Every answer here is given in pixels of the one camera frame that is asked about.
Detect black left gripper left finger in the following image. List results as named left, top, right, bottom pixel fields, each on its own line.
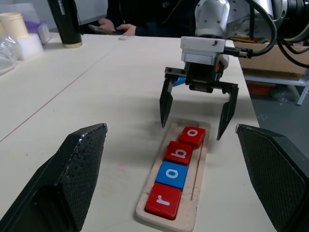
left=0, top=123, right=108, bottom=232

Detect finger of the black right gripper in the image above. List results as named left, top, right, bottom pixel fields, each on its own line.
left=159, top=67, right=187, bottom=129
left=212, top=81, right=240, bottom=141

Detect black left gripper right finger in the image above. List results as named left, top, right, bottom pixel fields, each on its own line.
left=235, top=123, right=309, bottom=232

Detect red o letter block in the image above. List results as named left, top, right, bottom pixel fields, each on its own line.
left=178, top=126, right=207, bottom=149

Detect red letter tile b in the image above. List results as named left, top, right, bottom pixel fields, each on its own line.
left=164, top=141, right=194, bottom=166

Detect blue letter tile o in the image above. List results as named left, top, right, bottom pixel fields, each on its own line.
left=155, top=161, right=189, bottom=190

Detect wooden letter tray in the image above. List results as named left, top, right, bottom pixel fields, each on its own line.
left=135, top=118, right=211, bottom=232

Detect red letter tile r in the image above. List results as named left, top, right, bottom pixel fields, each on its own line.
left=144, top=182, right=183, bottom=221

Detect person's left hand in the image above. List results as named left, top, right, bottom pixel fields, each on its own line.
left=115, top=23, right=138, bottom=37

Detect person's right hand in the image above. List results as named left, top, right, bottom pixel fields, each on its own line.
left=98, top=18, right=117, bottom=32

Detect blue plastic object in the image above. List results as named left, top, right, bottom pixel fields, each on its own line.
left=172, top=77, right=187, bottom=87

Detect orange box under shelf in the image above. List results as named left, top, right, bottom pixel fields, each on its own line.
left=247, top=83, right=271, bottom=95

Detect white metal shelf rack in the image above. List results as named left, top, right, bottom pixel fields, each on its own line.
left=243, top=71, right=309, bottom=106

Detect brown cardboard box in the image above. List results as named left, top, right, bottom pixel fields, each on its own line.
left=233, top=40, right=309, bottom=76

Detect person in dark clothes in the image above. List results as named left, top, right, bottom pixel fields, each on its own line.
left=105, top=0, right=199, bottom=38

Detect dark smartphone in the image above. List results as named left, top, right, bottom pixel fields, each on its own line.
left=87, top=24, right=124, bottom=35

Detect dark brown tumbler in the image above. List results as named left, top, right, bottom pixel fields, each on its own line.
left=46, top=0, right=84, bottom=49

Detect white foam block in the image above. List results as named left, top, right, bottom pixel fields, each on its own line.
left=14, top=33, right=44, bottom=61

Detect clear bag with white device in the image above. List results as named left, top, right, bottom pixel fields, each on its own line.
left=0, top=36, right=19, bottom=76

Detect purple tissue box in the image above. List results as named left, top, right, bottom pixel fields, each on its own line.
left=23, top=20, right=52, bottom=46

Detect cream plastic cups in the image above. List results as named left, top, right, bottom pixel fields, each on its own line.
left=0, top=12, right=30, bottom=40

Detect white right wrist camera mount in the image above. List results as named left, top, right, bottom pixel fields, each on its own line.
left=180, top=36, right=230, bottom=73

